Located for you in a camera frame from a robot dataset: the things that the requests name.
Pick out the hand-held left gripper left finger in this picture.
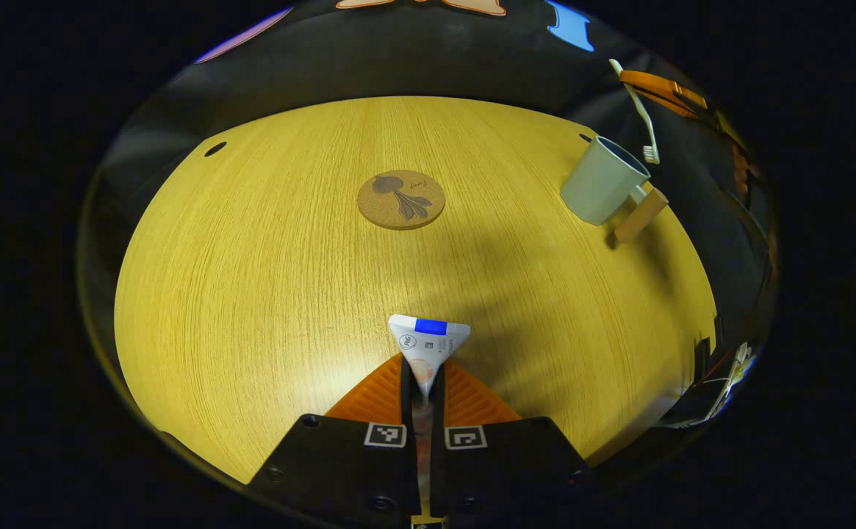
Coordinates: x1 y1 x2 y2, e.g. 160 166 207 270
246 353 422 521

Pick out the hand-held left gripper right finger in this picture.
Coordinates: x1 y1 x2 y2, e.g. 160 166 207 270
429 357 599 521

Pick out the pale blue toothbrush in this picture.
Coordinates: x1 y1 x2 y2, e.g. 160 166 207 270
609 59 661 165

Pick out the pale blue cup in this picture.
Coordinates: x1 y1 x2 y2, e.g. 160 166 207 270
560 134 671 245

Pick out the white toothpaste tube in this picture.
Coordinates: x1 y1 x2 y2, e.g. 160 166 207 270
387 314 472 515

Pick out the round cork coaster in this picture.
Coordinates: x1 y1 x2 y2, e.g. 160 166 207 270
357 169 447 231

